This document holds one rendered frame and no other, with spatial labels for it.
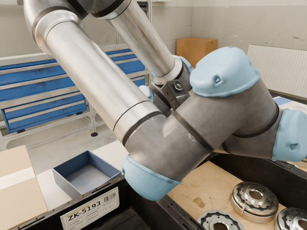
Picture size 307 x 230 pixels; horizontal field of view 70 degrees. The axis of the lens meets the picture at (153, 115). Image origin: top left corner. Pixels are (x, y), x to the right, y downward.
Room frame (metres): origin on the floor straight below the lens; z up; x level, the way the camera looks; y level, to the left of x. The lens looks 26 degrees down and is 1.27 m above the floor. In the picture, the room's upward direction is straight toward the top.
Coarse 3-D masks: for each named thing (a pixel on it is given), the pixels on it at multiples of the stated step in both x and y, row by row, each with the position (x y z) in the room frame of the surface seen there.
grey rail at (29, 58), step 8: (104, 48) 2.24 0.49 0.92; (112, 48) 2.30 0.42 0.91; (120, 48) 2.36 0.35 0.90; (128, 48) 2.43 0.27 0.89; (16, 56) 1.77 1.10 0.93; (24, 56) 1.77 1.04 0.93; (32, 56) 1.79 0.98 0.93; (40, 56) 1.83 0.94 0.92; (48, 56) 1.87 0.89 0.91; (0, 64) 1.64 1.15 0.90; (8, 64) 1.67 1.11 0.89
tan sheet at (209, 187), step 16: (192, 176) 0.49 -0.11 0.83; (208, 176) 0.49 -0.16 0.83; (224, 176) 0.49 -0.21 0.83; (176, 192) 0.43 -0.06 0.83; (192, 192) 0.43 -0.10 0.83; (208, 192) 0.43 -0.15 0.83; (224, 192) 0.43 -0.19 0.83; (192, 208) 0.38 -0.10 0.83; (208, 208) 0.38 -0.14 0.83; (224, 208) 0.38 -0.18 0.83; (256, 224) 0.34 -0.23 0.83; (272, 224) 0.34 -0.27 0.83
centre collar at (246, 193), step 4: (248, 188) 0.41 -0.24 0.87; (252, 188) 0.41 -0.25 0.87; (256, 188) 0.41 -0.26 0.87; (244, 192) 0.40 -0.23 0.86; (248, 192) 0.40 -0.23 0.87; (256, 192) 0.40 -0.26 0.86; (260, 192) 0.40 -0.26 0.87; (248, 196) 0.38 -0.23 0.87; (264, 196) 0.38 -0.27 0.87; (252, 200) 0.37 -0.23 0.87; (256, 200) 0.37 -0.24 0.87; (260, 200) 0.37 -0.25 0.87; (264, 200) 0.37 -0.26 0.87
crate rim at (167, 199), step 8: (264, 160) 0.45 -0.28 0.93; (280, 168) 0.41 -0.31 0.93; (288, 168) 0.41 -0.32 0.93; (296, 176) 0.39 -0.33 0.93; (304, 176) 0.38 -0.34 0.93; (168, 200) 0.31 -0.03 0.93; (176, 208) 0.29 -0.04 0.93; (184, 216) 0.28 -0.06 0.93; (192, 224) 0.26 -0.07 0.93; (200, 224) 0.26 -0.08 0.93
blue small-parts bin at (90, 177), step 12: (84, 156) 0.70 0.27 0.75; (96, 156) 0.67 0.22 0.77; (60, 168) 0.62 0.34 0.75; (72, 168) 0.65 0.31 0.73; (84, 168) 0.68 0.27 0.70; (96, 168) 0.68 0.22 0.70; (108, 168) 0.63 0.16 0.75; (60, 180) 0.57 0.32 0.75; (72, 180) 0.61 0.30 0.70; (84, 180) 0.61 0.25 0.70; (96, 180) 0.61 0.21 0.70; (108, 180) 0.54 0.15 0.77; (72, 192) 0.52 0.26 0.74; (84, 192) 0.56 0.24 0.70
